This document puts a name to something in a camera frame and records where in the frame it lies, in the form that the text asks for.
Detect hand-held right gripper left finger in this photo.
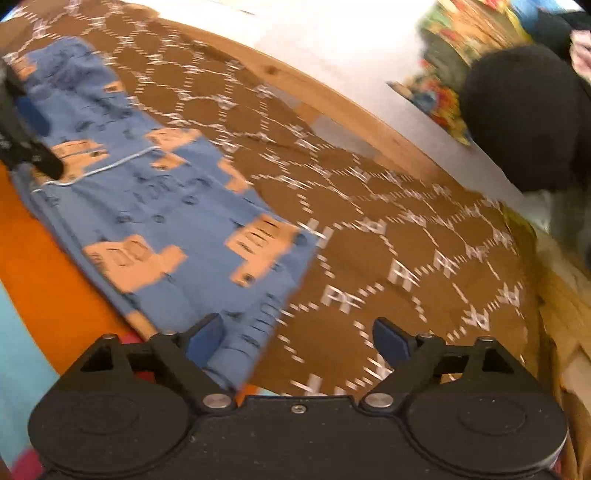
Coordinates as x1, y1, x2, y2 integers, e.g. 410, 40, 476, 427
65, 313, 237, 411

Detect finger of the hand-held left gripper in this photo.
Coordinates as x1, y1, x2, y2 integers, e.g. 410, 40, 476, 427
0, 65, 64, 182
17, 97, 51, 138

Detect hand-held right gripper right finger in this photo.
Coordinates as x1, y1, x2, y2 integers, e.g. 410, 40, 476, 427
359, 318, 533, 412

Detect blue car print pants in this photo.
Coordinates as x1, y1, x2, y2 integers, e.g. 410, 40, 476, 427
2, 37, 319, 393

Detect brown orange patterned blanket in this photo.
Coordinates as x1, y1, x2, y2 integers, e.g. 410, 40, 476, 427
0, 0, 542, 480

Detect mustard yellow cloth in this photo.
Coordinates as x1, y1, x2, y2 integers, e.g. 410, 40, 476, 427
533, 217, 591, 480

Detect black fleece garment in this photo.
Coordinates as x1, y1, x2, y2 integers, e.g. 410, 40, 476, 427
461, 44, 591, 193

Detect wooden bed frame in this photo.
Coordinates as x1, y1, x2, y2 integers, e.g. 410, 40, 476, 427
157, 17, 525, 199

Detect colourful landscape wall poster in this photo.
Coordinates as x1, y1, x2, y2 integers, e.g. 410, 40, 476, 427
390, 0, 527, 146

